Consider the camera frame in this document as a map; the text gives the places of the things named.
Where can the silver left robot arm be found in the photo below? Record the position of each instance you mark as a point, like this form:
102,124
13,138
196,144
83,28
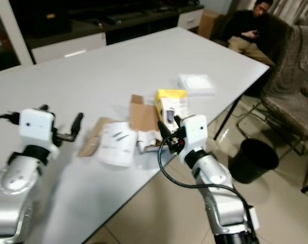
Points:
14,185

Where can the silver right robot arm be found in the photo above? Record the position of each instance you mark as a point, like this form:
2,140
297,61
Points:
222,193

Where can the black rubbish bin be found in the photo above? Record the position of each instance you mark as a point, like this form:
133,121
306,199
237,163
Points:
253,161

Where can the crumpled white paper scrap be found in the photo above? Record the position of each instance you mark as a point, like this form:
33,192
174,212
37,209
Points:
148,139

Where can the narrow brown cardboard strip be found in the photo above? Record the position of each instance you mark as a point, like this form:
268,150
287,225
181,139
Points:
93,137

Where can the yellow product box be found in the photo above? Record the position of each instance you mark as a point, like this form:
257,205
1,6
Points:
170,101

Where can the brown cardboard piece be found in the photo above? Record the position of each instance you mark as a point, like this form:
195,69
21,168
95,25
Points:
144,116

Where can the flat white box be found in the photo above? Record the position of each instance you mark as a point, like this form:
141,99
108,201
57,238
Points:
196,84

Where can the white printed paper leaflet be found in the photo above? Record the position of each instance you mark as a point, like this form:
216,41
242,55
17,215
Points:
117,145

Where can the black table leg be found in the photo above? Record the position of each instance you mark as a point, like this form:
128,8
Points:
225,122

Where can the white framed glass cabinet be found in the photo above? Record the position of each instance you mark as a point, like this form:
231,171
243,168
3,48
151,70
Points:
6,40

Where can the low white and black sideboard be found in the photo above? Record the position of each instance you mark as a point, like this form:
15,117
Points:
88,33

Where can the brown cardboard carton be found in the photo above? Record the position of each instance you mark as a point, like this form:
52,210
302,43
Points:
207,21

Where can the seated person in black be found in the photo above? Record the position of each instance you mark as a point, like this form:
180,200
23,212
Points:
248,30

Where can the black mobile phone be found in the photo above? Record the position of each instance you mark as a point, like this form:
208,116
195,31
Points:
255,33

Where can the brown fabric chair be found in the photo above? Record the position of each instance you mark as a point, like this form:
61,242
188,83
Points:
294,76

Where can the grey striped curtain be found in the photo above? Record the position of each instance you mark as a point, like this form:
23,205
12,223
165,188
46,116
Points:
294,9

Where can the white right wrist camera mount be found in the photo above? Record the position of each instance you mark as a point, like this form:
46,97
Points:
194,131

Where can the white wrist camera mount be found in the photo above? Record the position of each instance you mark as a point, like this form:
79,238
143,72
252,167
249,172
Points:
194,131
36,127

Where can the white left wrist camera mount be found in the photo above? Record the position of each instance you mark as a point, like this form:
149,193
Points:
36,127

